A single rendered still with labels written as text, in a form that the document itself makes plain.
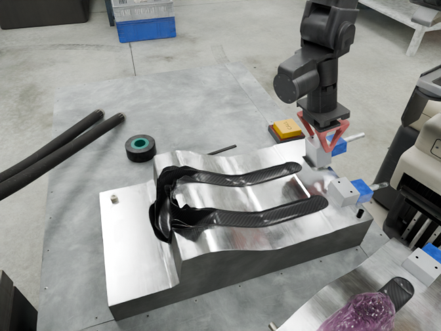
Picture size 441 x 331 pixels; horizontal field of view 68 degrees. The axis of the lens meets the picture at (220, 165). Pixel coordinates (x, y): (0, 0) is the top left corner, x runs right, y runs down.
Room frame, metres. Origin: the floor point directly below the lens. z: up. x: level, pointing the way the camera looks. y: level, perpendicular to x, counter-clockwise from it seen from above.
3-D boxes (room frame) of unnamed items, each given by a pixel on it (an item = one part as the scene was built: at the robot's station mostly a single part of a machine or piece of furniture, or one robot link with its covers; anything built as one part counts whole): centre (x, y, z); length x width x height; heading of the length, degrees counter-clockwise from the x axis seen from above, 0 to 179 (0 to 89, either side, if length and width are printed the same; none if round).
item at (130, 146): (0.68, 0.22, 0.82); 0.08 x 0.08 x 0.04
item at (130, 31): (3.61, 0.83, 0.11); 0.61 x 0.41 x 0.22; 106
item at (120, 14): (3.61, 0.83, 0.28); 0.61 x 0.41 x 0.15; 106
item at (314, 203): (0.43, -0.03, 0.92); 0.35 x 0.16 x 0.09; 109
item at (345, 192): (0.46, -0.29, 0.89); 0.13 x 0.05 x 0.05; 109
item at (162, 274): (0.43, -0.02, 0.87); 0.50 x 0.26 x 0.14; 109
